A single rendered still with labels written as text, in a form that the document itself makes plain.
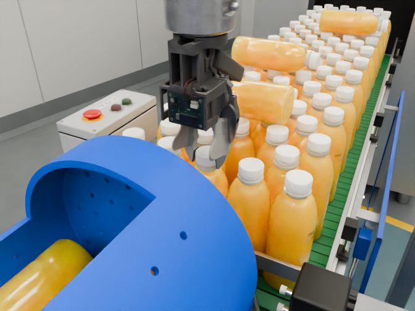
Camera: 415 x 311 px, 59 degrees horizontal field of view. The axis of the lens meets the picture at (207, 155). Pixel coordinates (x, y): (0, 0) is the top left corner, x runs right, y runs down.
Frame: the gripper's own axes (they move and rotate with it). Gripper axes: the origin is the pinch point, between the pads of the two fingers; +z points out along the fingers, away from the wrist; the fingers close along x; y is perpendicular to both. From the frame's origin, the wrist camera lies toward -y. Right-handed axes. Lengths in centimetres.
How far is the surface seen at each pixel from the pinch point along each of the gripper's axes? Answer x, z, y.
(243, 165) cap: 6.6, -0.6, 0.8
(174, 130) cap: -9.6, 0.2, -5.3
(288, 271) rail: 16.5, 13.9, 4.6
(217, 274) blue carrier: 14.0, -5.4, 25.0
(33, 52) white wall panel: -237, 53, -151
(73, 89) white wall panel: -231, 93, -179
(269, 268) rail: 13.6, 14.6, 4.6
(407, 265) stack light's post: 37, 31, -24
